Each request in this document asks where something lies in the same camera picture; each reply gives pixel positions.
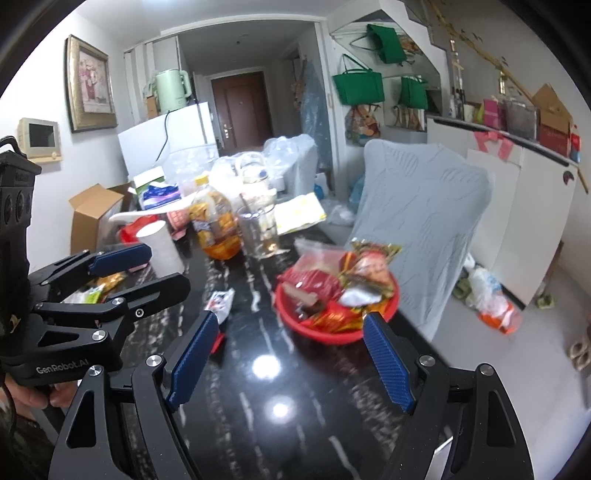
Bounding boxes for green white carton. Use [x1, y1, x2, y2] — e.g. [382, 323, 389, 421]
[131, 168, 166, 195]

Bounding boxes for wall intercom panel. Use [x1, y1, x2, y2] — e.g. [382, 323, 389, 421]
[18, 117, 64, 162]

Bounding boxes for clear plastic container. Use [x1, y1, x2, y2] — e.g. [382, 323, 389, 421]
[163, 146, 218, 182]

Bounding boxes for white paper roll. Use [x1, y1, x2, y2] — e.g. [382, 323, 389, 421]
[136, 220, 186, 278]

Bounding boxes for white snack packet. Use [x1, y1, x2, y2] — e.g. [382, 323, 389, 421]
[339, 285, 384, 308]

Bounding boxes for tall glass bottle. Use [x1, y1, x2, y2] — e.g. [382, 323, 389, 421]
[450, 50, 464, 119]

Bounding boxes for glass mug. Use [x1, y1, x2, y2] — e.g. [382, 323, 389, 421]
[236, 205, 281, 258]

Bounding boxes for person's left hand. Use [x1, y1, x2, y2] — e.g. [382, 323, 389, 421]
[4, 375, 80, 419]

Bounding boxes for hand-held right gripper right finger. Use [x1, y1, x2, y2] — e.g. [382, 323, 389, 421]
[362, 311, 532, 480]

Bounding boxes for silver box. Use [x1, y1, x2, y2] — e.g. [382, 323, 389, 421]
[503, 99, 539, 141]

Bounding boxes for green tote bag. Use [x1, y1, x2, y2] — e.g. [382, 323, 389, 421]
[399, 76, 430, 110]
[366, 23, 410, 64]
[332, 54, 385, 105]

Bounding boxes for orange drink bottle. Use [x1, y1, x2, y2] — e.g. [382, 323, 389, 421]
[189, 174, 243, 260]

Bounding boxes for white jug with handle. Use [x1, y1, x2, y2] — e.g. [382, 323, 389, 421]
[235, 151, 273, 195]

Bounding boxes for pink grid packet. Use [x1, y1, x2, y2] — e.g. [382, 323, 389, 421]
[165, 209, 193, 232]

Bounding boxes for blue tissue packet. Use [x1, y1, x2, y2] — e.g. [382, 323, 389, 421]
[141, 184, 181, 210]

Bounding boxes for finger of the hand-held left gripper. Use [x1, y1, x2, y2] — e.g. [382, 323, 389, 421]
[31, 272, 192, 343]
[28, 243, 153, 302]

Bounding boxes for framed picture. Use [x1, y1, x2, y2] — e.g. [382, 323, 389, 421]
[64, 34, 119, 134]

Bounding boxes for white cabinet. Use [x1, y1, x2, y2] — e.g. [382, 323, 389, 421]
[425, 114, 578, 311]

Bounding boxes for black white small packet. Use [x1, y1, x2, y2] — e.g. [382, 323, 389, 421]
[204, 289, 236, 325]

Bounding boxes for light green kettle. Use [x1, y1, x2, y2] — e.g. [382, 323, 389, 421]
[154, 69, 193, 113]

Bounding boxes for open cardboard box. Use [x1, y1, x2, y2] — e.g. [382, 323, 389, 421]
[69, 183, 133, 262]

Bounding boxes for white fridge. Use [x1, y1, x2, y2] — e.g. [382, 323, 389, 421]
[117, 102, 221, 179]

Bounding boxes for gold snack packet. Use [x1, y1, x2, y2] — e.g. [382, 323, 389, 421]
[94, 272, 128, 290]

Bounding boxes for pink box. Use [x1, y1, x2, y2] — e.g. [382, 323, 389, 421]
[482, 97, 507, 130]

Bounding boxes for red plastic packet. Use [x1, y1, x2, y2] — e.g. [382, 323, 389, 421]
[120, 216, 160, 243]

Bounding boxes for clear plastic packet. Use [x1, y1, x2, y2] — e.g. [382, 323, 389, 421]
[295, 237, 352, 274]

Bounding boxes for pair of beige slippers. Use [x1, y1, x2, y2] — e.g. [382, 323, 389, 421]
[566, 334, 591, 370]

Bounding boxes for red orange candy packet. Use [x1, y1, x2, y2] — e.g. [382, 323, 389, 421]
[313, 307, 366, 332]

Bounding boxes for red box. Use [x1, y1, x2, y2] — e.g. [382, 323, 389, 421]
[537, 124, 571, 157]

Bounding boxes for plastic bag with orange contents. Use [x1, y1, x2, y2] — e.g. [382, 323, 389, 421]
[466, 266, 523, 334]

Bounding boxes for brown cardboard box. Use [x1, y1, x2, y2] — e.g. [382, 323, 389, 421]
[531, 83, 574, 135]

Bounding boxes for kettle power cable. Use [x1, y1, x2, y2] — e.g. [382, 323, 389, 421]
[156, 112, 170, 163]

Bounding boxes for pink tape strips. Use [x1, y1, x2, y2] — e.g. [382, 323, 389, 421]
[475, 130, 516, 162]

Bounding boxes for brown door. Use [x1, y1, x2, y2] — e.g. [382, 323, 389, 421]
[211, 71, 268, 156]

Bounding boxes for maroon snack packet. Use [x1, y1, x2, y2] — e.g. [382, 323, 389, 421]
[276, 267, 345, 302]

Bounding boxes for red green snack packet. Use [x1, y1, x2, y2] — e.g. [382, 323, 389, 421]
[339, 239, 403, 296]

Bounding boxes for red mesh basket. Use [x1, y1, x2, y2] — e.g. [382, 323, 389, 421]
[274, 271, 400, 346]

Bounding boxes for white tray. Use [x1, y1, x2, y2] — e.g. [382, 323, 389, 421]
[108, 202, 195, 225]

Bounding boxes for yellow patterned cloth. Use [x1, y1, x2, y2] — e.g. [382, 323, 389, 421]
[274, 192, 328, 236]

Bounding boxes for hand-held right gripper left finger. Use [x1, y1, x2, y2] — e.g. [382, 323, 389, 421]
[48, 310, 220, 480]

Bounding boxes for bamboo stick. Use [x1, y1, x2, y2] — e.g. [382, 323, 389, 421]
[429, 0, 590, 195]

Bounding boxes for patterned hanging bag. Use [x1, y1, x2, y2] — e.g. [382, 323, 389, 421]
[345, 103, 383, 147]

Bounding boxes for clear plastic bags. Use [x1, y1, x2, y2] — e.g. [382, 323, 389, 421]
[263, 133, 320, 195]

